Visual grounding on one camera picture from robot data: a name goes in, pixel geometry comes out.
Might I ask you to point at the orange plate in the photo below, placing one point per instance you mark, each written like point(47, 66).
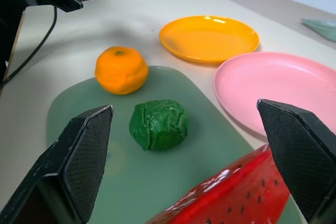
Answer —
point(208, 37)

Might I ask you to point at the pink plate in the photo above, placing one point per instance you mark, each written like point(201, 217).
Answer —
point(270, 85)

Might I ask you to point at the orange toy mandarin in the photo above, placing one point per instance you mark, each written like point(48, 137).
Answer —
point(120, 70)

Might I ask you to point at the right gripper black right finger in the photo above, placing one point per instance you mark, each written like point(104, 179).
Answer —
point(302, 150)

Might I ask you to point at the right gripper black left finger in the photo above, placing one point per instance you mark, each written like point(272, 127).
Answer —
point(78, 155)

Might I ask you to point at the red watermelon slice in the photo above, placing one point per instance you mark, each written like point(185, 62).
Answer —
point(236, 192)

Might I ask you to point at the green toy cabbage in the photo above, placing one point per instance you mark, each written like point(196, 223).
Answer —
point(158, 125)

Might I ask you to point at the green cutting mat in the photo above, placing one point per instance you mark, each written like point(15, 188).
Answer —
point(147, 176)

